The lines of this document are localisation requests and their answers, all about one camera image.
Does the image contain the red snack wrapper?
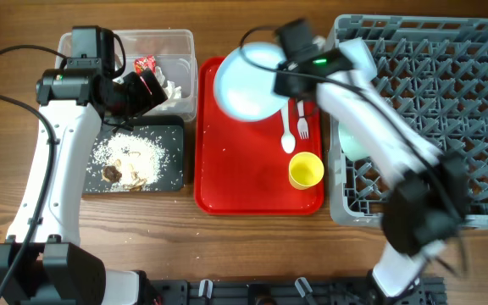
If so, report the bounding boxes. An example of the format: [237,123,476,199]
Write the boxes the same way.
[134,55,157,94]

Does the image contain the brown food scraps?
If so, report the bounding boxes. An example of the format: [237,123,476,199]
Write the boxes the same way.
[102,159,147,191]

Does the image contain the white napkin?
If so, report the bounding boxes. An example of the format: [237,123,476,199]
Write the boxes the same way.
[119,65,184,103]

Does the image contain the red serving tray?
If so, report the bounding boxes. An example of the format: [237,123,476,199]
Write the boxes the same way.
[194,57,324,216]

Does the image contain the white rice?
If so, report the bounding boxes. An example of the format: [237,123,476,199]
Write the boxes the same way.
[85,126,184,191]

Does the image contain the clear plastic bin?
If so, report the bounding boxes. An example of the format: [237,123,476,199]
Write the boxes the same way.
[55,29,198,123]

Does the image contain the white plastic fork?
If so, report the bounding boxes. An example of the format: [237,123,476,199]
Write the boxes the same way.
[297,101,309,140]

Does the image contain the grey dishwasher rack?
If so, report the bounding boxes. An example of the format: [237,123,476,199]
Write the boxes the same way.
[326,14,488,230]

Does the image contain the white plastic spoon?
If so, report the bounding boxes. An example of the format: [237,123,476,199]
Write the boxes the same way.
[280,103,296,154]

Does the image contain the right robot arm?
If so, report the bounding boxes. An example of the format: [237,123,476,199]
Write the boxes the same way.
[274,19,469,304]

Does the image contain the yellow plastic cup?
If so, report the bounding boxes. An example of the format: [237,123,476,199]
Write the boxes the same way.
[288,152,324,190]

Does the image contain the light blue plate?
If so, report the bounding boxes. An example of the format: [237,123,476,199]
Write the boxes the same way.
[213,42,289,122]

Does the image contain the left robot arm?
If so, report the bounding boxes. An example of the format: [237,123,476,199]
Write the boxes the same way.
[0,25,167,304]

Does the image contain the black waste tray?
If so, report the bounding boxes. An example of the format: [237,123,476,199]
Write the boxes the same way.
[81,114,186,196]

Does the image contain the light blue food bowl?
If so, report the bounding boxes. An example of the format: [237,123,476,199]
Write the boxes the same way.
[338,37,377,81]

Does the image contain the mint green bowl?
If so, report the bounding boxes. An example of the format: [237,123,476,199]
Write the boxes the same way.
[338,124,369,162]

